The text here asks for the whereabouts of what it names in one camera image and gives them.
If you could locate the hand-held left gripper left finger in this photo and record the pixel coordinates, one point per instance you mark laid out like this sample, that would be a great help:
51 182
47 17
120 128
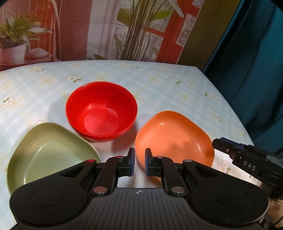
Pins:
132 162

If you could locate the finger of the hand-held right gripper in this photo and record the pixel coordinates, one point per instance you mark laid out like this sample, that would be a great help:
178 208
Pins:
223 146

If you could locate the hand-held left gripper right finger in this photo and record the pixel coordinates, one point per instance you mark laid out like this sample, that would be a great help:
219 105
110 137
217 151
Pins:
147 162

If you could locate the red plastic bowl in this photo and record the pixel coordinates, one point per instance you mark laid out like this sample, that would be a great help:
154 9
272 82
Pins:
99 110
115 136
104 140

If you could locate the green square plate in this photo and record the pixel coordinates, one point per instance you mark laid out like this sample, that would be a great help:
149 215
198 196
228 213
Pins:
99 156
44 152

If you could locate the salmon square plate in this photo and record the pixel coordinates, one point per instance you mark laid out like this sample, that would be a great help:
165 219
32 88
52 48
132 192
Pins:
172 137

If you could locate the person's right hand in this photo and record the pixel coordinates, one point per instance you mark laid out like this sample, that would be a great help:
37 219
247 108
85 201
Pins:
276 207

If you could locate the teal curtain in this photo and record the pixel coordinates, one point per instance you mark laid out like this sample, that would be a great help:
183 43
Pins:
249 66

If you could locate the floral tablecloth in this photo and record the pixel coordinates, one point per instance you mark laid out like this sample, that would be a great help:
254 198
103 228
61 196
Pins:
132 75

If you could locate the printed room backdrop cloth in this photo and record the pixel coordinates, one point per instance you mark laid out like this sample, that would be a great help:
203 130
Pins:
88 28

